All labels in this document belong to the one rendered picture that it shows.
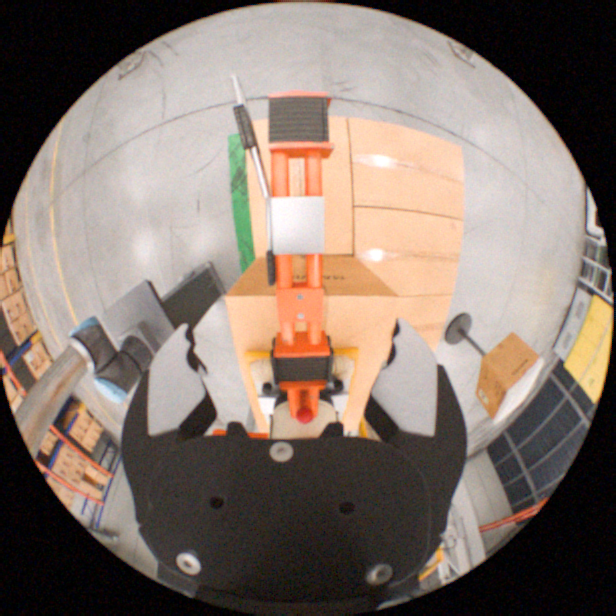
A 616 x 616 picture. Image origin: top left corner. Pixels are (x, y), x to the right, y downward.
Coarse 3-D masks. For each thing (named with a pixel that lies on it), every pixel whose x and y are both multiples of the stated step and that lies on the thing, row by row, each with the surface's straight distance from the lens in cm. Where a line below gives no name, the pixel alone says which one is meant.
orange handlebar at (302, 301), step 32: (288, 160) 26; (320, 160) 26; (288, 192) 25; (320, 192) 25; (288, 256) 25; (320, 256) 25; (288, 288) 26; (320, 288) 26; (288, 320) 28; (320, 320) 28
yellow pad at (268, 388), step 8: (248, 352) 50; (256, 352) 50; (264, 352) 49; (248, 360) 50; (248, 368) 52; (256, 384) 56; (264, 384) 53; (272, 384) 55; (256, 392) 59; (264, 392) 54; (272, 392) 57; (280, 392) 57; (256, 400) 62; (264, 416) 69; (264, 424) 75
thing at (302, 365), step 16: (304, 336) 32; (272, 352) 31; (288, 352) 29; (304, 352) 29; (320, 352) 29; (272, 368) 32; (288, 368) 33; (304, 368) 33; (320, 368) 33; (288, 384) 35; (304, 384) 35; (320, 384) 35
